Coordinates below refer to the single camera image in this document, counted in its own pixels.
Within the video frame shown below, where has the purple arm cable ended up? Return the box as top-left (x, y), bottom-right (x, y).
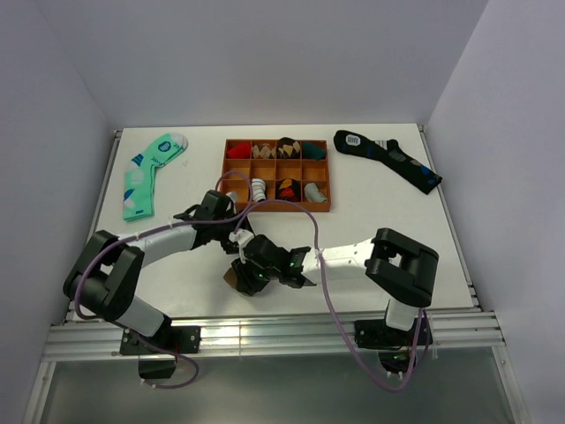
top-left (236, 197), bottom-right (432, 393)
top-left (72, 173), bottom-right (255, 390)

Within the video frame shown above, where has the grey rolled sock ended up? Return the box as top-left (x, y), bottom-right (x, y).
top-left (304, 182), bottom-right (328, 203)

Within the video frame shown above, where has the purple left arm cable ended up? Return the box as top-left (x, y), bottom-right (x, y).
top-left (72, 173), bottom-right (255, 390)

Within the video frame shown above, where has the brown argyle rolled sock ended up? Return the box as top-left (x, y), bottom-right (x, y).
top-left (275, 137), bottom-right (301, 159)

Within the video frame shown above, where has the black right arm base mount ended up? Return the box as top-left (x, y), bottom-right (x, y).
top-left (354, 318), bottom-right (418, 375)

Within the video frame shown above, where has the black blue patterned sock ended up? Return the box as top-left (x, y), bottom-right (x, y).
top-left (334, 130), bottom-right (442, 194)

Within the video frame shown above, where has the white striped rolled sock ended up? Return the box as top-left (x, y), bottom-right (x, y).
top-left (251, 178), bottom-right (267, 202)

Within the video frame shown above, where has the aluminium table edge rail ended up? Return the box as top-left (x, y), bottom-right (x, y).
top-left (26, 127), bottom-right (507, 363)

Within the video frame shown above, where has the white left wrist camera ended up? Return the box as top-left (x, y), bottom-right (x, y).
top-left (226, 191), bottom-right (239, 202)

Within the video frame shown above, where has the dark teal rolled sock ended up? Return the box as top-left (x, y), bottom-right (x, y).
top-left (302, 141), bottom-right (326, 160)

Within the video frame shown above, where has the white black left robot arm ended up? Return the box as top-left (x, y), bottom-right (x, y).
top-left (63, 190), bottom-right (238, 352)

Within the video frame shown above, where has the black red argyle rolled sock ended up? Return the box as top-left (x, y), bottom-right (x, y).
top-left (275, 178), bottom-right (301, 203)

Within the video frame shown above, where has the mint green patterned sock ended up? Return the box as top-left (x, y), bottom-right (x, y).
top-left (122, 132), bottom-right (188, 222)

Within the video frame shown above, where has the tan brown ribbed sock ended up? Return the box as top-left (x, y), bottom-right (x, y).
top-left (223, 267), bottom-right (238, 291)

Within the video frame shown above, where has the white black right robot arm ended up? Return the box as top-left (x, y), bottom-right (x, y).
top-left (229, 228), bottom-right (439, 345)

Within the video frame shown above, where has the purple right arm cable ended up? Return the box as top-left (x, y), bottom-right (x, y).
top-left (236, 197), bottom-right (432, 393)

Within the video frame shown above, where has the beige argyle rolled sock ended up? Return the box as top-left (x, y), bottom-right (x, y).
top-left (252, 143), bottom-right (276, 159)

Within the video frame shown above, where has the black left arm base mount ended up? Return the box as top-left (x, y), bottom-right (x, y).
top-left (118, 326), bottom-right (200, 390)

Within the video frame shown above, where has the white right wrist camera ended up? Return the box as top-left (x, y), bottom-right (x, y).
top-left (229, 229), bottom-right (255, 263)

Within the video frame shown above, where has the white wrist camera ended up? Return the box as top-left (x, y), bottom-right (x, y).
top-left (226, 191), bottom-right (239, 202)
top-left (229, 229), bottom-right (255, 263)

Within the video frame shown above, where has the orange compartment tray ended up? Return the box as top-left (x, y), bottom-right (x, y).
top-left (219, 139), bottom-right (332, 212)

